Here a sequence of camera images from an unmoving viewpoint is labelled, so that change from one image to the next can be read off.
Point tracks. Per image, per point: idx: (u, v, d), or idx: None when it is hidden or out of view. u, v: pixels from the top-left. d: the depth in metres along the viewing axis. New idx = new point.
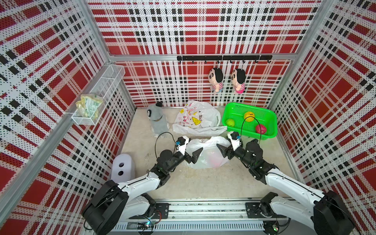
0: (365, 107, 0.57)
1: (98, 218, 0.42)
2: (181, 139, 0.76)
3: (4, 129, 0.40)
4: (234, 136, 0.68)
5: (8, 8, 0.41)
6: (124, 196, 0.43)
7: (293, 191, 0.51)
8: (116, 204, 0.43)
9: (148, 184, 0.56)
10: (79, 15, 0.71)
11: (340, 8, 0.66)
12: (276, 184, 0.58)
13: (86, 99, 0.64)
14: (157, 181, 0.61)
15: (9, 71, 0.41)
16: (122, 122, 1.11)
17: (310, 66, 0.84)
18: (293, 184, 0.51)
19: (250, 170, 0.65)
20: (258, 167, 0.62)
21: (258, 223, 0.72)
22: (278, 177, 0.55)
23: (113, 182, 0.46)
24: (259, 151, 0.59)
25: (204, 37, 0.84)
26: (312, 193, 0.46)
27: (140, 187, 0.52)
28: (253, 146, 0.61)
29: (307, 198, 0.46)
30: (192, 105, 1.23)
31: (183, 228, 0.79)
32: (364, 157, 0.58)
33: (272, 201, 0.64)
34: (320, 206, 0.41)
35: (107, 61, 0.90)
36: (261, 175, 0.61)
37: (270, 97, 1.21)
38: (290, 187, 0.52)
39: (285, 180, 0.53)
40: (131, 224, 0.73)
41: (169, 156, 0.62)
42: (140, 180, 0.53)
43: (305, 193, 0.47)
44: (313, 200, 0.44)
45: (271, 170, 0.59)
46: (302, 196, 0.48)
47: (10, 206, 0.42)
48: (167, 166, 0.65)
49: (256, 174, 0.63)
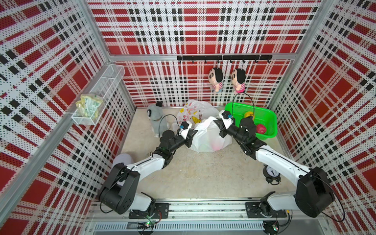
0: (365, 106, 0.57)
1: (114, 198, 0.44)
2: (184, 124, 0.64)
3: (4, 129, 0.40)
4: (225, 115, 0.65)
5: (8, 8, 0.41)
6: (135, 175, 0.45)
7: (281, 166, 0.52)
8: (129, 183, 0.45)
9: (154, 164, 0.58)
10: (79, 15, 0.71)
11: (340, 8, 0.66)
12: (265, 160, 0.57)
13: (86, 99, 0.64)
14: (163, 161, 0.63)
15: (9, 71, 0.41)
16: (122, 121, 1.11)
17: (310, 66, 0.84)
18: (281, 159, 0.51)
19: (241, 146, 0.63)
20: (250, 143, 0.62)
21: (258, 223, 0.72)
22: (268, 153, 0.56)
23: (121, 164, 0.48)
24: (252, 127, 0.59)
25: (204, 37, 0.84)
26: (298, 168, 0.47)
27: (148, 166, 0.53)
28: (246, 122, 0.60)
29: (294, 173, 0.47)
30: (192, 105, 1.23)
31: (182, 228, 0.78)
32: (363, 157, 0.58)
33: (269, 198, 0.65)
34: (304, 179, 0.43)
35: (107, 61, 0.90)
36: (251, 151, 0.61)
37: (269, 97, 1.21)
38: (278, 163, 0.53)
39: (274, 155, 0.53)
40: (131, 224, 0.73)
41: (172, 135, 0.65)
42: (146, 161, 0.55)
43: (292, 168, 0.48)
44: (299, 175, 0.45)
45: (262, 146, 0.59)
46: (289, 171, 0.49)
47: (10, 206, 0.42)
48: (170, 146, 0.68)
49: (247, 150, 0.63)
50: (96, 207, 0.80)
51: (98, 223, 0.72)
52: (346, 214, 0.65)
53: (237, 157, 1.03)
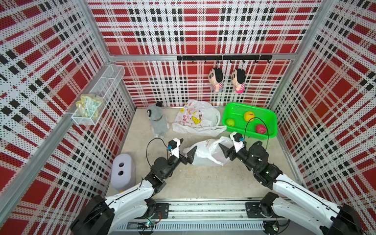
0: (365, 107, 0.57)
1: (85, 234, 0.42)
2: (173, 143, 0.73)
3: (4, 129, 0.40)
4: (236, 137, 0.76)
5: (8, 8, 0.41)
6: (110, 214, 0.42)
7: (306, 202, 0.48)
8: (103, 220, 0.42)
9: (140, 196, 0.55)
10: (79, 15, 0.71)
11: (340, 8, 0.66)
12: (283, 192, 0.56)
13: (86, 99, 0.64)
14: (151, 191, 0.59)
15: (9, 71, 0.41)
16: (122, 122, 1.11)
17: (310, 66, 0.84)
18: (305, 195, 0.48)
19: (255, 176, 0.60)
20: (264, 172, 0.58)
21: (258, 223, 0.72)
22: (288, 186, 0.52)
23: (101, 197, 0.45)
24: (264, 155, 0.55)
25: (204, 37, 0.84)
26: (327, 207, 0.44)
27: (130, 199, 0.50)
28: (258, 150, 0.57)
29: (323, 212, 0.44)
30: (192, 105, 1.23)
31: (183, 227, 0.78)
32: (364, 157, 0.58)
33: (274, 204, 0.63)
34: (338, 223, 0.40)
35: (107, 61, 0.90)
36: (267, 180, 0.57)
37: (269, 97, 1.21)
38: (301, 198, 0.49)
39: (296, 189, 0.50)
40: (131, 224, 0.73)
41: (164, 165, 0.59)
42: (131, 192, 0.52)
43: (320, 206, 0.45)
44: (330, 216, 0.42)
45: (279, 176, 0.55)
46: (317, 209, 0.46)
47: (10, 206, 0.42)
48: (162, 174, 0.62)
49: (262, 180, 0.59)
50: None
51: None
52: None
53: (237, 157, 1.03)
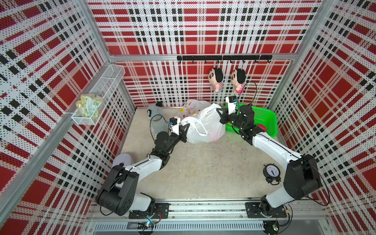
0: (365, 107, 0.57)
1: (114, 199, 0.44)
2: (173, 120, 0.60)
3: (4, 129, 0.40)
4: (231, 99, 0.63)
5: (8, 8, 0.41)
6: (134, 174, 0.46)
7: (275, 152, 0.54)
8: (128, 184, 0.45)
9: (152, 166, 0.58)
10: (79, 15, 0.71)
11: (340, 8, 0.66)
12: (260, 146, 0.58)
13: (86, 99, 0.64)
14: (160, 162, 0.63)
15: (9, 71, 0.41)
16: (122, 122, 1.11)
17: (310, 66, 0.84)
18: (276, 146, 0.53)
19: (240, 131, 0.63)
20: (248, 129, 0.64)
21: (258, 223, 0.72)
22: (264, 139, 0.57)
23: (119, 165, 0.48)
24: (250, 113, 0.61)
25: (204, 37, 0.84)
26: (290, 154, 0.48)
27: (146, 168, 0.53)
28: (246, 108, 0.63)
29: (285, 157, 0.49)
30: (191, 105, 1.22)
31: (183, 228, 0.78)
32: (364, 157, 0.58)
33: (267, 196, 0.66)
34: (294, 164, 0.44)
35: (107, 61, 0.90)
36: (249, 136, 0.63)
37: (269, 97, 1.21)
38: (271, 148, 0.55)
39: (270, 141, 0.55)
40: (131, 224, 0.73)
41: (167, 137, 0.65)
42: (144, 162, 0.54)
43: (284, 152, 0.50)
44: (290, 159, 0.47)
45: (260, 132, 0.60)
46: (281, 155, 0.51)
47: (10, 206, 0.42)
48: (166, 147, 0.67)
49: (245, 135, 0.65)
50: (96, 207, 0.80)
51: (98, 223, 0.72)
52: (346, 214, 0.65)
53: (237, 158, 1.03)
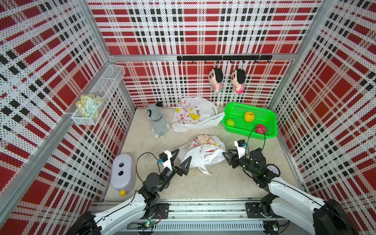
0: (365, 107, 0.57)
1: None
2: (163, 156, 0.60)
3: (4, 129, 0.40)
4: (240, 142, 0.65)
5: (8, 8, 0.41)
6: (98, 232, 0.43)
7: (295, 199, 0.52)
8: None
9: (132, 210, 0.56)
10: (80, 15, 0.71)
11: (340, 8, 0.66)
12: (278, 194, 0.66)
13: (86, 99, 0.64)
14: (143, 205, 0.60)
15: (9, 71, 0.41)
16: (122, 122, 1.11)
17: (310, 66, 0.84)
18: (294, 192, 0.52)
19: (254, 179, 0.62)
20: (262, 176, 0.63)
21: (258, 223, 0.72)
22: (280, 185, 0.57)
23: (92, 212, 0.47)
24: (262, 159, 0.62)
25: (204, 37, 0.84)
26: (312, 200, 0.47)
27: (121, 215, 0.52)
28: (256, 154, 0.64)
29: (308, 205, 0.47)
30: (186, 103, 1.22)
31: (183, 228, 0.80)
32: (364, 157, 0.58)
33: (273, 202, 0.64)
34: (319, 213, 0.42)
35: (107, 61, 0.90)
36: (264, 183, 0.62)
37: (270, 97, 1.21)
38: (291, 196, 0.53)
39: (287, 188, 0.54)
40: (131, 224, 0.73)
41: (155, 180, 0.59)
42: (123, 207, 0.53)
43: (305, 200, 0.48)
44: (314, 207, 0.45)
45: (274, 178, 0.60)
46: (302, 203, 0.49)
47: (10, 206, 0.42)
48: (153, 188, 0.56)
49: (260, 183, 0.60)
50: (96, 207, 0.80)
51: None
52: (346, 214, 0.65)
53: None
